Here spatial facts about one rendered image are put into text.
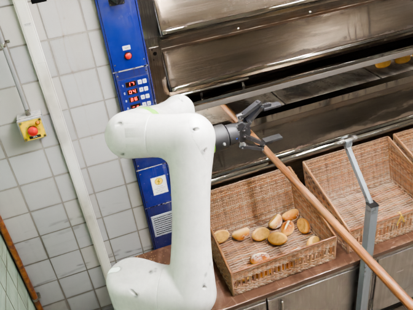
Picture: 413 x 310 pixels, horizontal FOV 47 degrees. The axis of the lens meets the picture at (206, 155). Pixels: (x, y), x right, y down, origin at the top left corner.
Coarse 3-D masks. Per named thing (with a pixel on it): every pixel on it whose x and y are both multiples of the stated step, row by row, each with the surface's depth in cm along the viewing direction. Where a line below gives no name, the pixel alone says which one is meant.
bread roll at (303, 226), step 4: (300, 220) 250; (304, 220) 248; (300, 224) 249; (304, 224) 246; (308, 224) 246; (300, 228) 248; (304, 228) 245; (308, 228) 245; (304, 232) 246; (308, 232) 246
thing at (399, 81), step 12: (408, 72) 261; (360, 84) 255; (372, 84) 253; (384, 84) 253; (396, 84) 256; (324, 96) 248; (336, 96) 247; (348, 96) 249; (360, 96) 252; (276, 108) 243; (288, 108) 242; (300, 108) 243; (312, 108) 245; (264, 120) 239
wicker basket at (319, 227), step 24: (288, 168) 256; (216, 192) 247; (240, 192) 251; (264, 192) 255; (240, 216) 255; (264, 216) 259; (312, 216) 244; (216, 240) 225; (240, 240) 250; (264, 240) 248; (288, 240) 246; (336, 240) 226; (216, 264) 238; (240, 264) 236; (264, 264) 218; (288, 264) 224; (312, 264) 230; (240, 288) 220
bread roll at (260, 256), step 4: (256, 252) 235; (260, 252) 234; (264, 252) 234; (252, 256) 233; (256, 256) 232; (260, 256) 232; (264, 256) 232; (268, 256) 233; (252, 260) 233; (256, 260) 232; (260, 260) 232
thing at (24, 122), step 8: (32, 112) 195; (40, 112) 195; (24, 120) 190; (32, 120) 191; (40, 120) 192; (24, 128) 192; (40, 128) 194; (24, 136) 193; (32, 136) 194; (40, 136) 196
